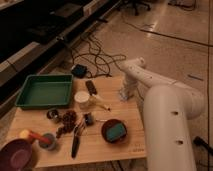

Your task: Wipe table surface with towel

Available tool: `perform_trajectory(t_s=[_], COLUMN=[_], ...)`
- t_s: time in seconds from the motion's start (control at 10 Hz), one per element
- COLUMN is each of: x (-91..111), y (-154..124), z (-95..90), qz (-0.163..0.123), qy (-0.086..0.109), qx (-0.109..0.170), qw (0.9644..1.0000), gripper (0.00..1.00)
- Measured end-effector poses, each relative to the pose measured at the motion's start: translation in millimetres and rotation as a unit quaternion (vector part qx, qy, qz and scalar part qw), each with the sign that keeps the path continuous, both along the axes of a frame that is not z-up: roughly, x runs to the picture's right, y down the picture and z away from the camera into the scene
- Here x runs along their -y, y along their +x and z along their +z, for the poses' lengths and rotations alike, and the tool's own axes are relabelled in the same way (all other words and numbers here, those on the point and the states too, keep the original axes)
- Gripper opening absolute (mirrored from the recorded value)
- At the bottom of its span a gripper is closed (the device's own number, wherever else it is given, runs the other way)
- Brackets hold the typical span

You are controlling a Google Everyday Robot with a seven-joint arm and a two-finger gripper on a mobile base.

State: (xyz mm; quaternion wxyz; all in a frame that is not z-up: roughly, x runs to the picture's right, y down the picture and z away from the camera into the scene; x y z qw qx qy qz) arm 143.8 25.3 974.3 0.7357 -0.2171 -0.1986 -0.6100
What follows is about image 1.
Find yellow ball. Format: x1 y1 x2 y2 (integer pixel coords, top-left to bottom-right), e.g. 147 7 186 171
19 130 30 140

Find black floor cables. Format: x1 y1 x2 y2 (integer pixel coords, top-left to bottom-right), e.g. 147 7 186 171
63 33 128 78

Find white round lidded container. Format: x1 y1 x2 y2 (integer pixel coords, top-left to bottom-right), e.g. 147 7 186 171
74 91 90 108

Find black remote control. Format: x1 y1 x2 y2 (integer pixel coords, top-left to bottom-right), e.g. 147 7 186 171
85 80 97 95

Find black handled tool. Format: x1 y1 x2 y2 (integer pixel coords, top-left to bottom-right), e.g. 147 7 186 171
71 123 85 158

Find grey cup with red utensil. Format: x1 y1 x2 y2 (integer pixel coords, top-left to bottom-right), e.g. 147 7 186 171
30 132 57 151

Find purple bowl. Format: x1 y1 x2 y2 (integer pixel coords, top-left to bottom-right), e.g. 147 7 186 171
0 139 32 171

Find green plastic tray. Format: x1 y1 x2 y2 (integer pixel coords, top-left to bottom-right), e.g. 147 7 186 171
15 74 73 110

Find black power adapter box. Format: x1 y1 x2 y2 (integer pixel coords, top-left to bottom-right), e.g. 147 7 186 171
71 64 87 78

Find dark bowl with teal sponge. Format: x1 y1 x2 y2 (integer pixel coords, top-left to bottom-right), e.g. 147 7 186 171
101 119 127 143

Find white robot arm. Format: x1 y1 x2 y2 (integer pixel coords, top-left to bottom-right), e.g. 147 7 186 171
120 58 205 171

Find small black round cup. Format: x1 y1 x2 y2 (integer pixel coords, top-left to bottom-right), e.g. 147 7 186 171
46 109 60 122

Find black binder clip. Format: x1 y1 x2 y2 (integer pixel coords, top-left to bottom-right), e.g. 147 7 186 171
84 113 94 126

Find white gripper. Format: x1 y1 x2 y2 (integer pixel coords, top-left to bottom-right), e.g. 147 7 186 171
122 74 138 95

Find yellow handled brush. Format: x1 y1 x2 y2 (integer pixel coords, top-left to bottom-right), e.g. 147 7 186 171
92 94 111 111

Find office chair base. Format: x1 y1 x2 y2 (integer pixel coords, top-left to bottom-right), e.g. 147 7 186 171
117 0 151 16

